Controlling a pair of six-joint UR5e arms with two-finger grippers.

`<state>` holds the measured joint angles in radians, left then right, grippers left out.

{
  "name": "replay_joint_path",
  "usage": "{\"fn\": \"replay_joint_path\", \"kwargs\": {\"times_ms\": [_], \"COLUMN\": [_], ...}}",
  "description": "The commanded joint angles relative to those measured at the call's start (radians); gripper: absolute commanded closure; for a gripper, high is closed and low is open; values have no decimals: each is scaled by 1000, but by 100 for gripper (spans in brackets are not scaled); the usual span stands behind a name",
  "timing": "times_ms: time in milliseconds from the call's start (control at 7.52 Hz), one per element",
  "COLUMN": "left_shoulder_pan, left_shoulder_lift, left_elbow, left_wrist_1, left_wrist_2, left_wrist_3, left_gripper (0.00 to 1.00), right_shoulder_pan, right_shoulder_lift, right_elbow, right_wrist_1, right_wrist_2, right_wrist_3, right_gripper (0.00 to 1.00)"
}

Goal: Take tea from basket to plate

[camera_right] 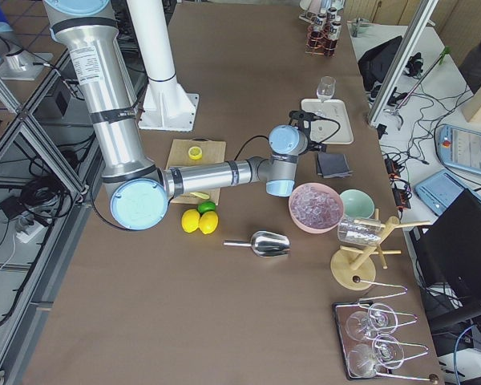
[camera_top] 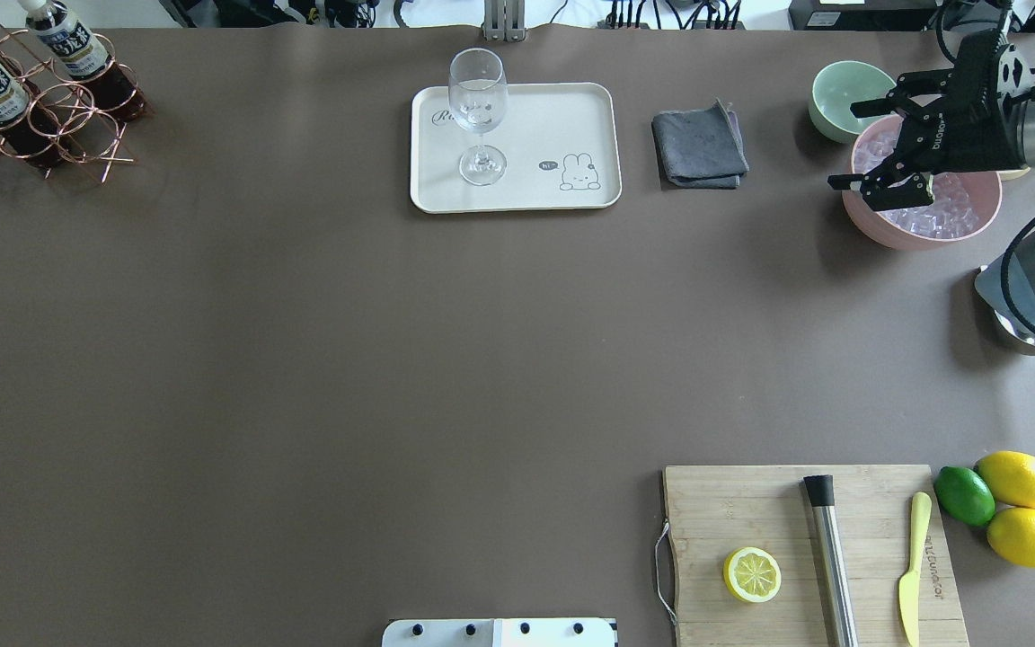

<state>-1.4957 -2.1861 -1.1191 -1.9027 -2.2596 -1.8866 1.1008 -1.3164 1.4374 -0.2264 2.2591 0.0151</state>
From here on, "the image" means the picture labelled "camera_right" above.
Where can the lemon half slice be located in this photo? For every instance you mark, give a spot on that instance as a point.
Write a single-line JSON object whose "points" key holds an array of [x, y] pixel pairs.
{"points": [[195, 152]]}

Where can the wooden glass tree stand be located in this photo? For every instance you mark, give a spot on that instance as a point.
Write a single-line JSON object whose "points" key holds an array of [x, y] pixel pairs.
{"points": [[352, 266]]}

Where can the pink cup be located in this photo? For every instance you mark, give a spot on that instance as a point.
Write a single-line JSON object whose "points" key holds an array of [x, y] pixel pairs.
{"points": [[312, 6]]}

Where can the cream serving tray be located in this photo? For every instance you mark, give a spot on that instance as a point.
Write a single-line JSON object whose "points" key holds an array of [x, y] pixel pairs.
{"points": [[333, 127]]}

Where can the black monitor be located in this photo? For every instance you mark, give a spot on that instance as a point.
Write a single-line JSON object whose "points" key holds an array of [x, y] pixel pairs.
{"points": [[451, 247]]}

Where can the yellow plastic knife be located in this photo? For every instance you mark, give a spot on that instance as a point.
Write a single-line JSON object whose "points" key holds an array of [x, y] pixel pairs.
{"points": [[201, 195]]}

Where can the wooden cutting board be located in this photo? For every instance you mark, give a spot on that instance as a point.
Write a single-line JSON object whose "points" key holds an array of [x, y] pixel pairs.
{"points": [[212, 152]]}

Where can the blue teach pendant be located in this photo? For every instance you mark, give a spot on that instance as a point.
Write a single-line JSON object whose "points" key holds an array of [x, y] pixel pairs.
{"points": [[460, 148], [440, 190]]}

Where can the yellow lemon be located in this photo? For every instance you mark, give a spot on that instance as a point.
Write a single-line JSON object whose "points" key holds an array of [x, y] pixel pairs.
{"points": [[190, 220], [208, 222]]}

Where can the green bowl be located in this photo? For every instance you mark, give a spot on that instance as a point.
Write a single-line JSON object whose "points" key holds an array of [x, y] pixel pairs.
{"points": [[357, 203]]}

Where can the black glass holder tray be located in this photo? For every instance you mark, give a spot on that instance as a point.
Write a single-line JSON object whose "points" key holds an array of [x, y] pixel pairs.
{"points": [[341, 311]]}

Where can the aluminium frame post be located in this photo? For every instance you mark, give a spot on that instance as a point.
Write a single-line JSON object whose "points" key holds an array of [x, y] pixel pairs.
{"points": [[410, 39]]}

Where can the glass jar on stand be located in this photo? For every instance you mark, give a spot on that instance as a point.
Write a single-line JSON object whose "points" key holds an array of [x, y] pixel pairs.
{"points": [[360, 231]]}

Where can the grey folded cloth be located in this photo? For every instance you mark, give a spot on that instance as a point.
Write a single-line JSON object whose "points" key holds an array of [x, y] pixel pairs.
{"points": [[330, 165]]}

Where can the wine glass on tray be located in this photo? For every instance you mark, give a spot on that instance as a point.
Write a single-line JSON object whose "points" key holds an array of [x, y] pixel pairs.
{"points": [[326, 88]]}

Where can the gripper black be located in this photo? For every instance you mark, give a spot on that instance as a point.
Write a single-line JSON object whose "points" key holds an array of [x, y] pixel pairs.
{"points": [[313, 144]]}

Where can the metal ice scoop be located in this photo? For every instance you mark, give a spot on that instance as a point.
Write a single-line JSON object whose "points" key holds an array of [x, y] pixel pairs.
{"points": [[264, 244]]}

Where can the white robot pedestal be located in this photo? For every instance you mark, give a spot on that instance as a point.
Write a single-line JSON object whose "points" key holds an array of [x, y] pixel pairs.
{"points": [[166, 105]]}

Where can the blue cup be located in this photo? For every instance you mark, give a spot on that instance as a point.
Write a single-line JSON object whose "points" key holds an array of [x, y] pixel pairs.
{"points": [[338, 4]]}

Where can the pink bowl with ice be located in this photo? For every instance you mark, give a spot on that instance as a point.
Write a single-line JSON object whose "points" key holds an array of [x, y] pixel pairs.
{"points": [[315, 208]]}

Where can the lime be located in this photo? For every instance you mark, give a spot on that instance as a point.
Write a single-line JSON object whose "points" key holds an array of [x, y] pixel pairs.
{"points": [[206, 206]]}

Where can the upside-down wine glass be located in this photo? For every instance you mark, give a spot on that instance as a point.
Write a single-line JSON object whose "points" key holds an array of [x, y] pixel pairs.
{"points": [[371, 322], [384, 353]]}

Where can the copper wire bottle basket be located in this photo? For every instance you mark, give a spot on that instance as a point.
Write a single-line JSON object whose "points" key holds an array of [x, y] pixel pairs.
{"points": [[319, 49]]}

